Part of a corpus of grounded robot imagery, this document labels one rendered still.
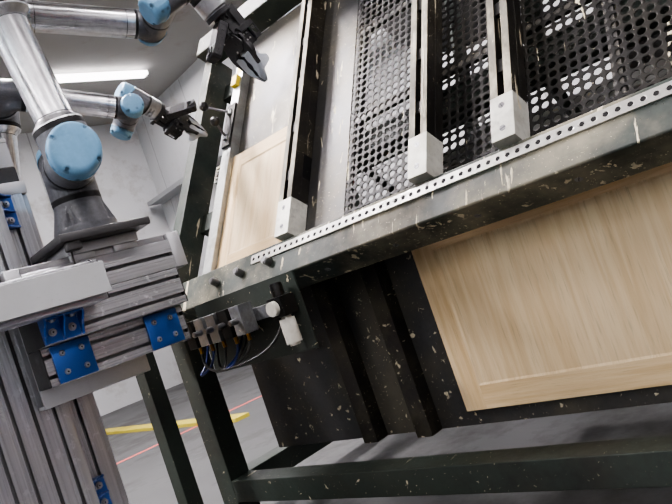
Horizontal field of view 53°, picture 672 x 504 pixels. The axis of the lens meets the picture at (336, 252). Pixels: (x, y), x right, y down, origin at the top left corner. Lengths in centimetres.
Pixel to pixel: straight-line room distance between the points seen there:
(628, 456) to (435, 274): 70
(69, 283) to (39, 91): 43
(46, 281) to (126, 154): 897
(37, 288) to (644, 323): 136
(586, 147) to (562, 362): 63
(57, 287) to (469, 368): 114
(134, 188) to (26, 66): 865
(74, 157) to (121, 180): 867
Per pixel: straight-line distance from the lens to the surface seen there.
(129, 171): 1034
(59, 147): 157
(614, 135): 147
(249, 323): 203
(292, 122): 227
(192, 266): 262
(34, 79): 165
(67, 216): 169
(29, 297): 147
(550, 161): 152
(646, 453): 164
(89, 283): 151
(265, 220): 224
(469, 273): 191
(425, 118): 179
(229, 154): 258
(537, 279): 183
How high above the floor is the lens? 76
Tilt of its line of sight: 2 degrees up
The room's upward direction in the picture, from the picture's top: 19 degrees counter-clockwise
